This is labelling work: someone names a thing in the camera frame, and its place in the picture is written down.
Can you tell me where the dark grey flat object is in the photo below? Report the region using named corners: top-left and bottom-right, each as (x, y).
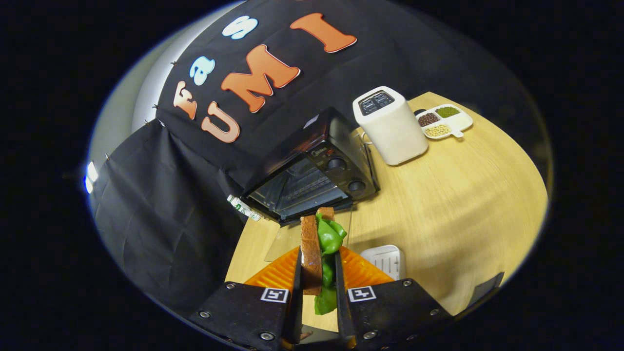
top-left (467, 272), bottom-right (505, 307)

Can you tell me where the white bottle with green label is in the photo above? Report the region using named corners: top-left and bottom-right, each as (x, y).
top-left (227, 195), bottom-right (264, 221)

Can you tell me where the white ribbed tray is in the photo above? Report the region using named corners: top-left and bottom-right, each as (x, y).
top-left (360, 245), bottom-right (406, 281)

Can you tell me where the white divided dish of beans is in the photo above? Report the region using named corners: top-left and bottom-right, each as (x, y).
top-left (414, 104), bottom-right (473, 141)

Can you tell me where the toast and lettuce sandwich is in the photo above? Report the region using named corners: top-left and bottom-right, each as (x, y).
top-left (300, 207), bottom-right (348, 315)

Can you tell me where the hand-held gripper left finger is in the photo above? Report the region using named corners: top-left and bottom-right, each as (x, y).
top-left (188, 246), bottom-right (305, 351)

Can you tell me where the row of small cloth clips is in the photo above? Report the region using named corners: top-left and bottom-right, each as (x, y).
top-left (105, 59), bottom-right (178, 161)

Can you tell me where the small ceiling light panel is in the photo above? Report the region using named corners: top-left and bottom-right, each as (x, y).
top-left (84, 161), bottom-right (99, 194)

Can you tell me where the white pop-up toaster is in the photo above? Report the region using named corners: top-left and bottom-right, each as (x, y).
top-left (352, 86), bottom-right (429, 166)

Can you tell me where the black toaster oven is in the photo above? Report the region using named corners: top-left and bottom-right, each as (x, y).
top-left (242, 107), bottom-right (381, 264)

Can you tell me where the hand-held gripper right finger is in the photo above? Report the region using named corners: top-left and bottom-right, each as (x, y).
top-left (334, 246), bottom-right (455, 349)

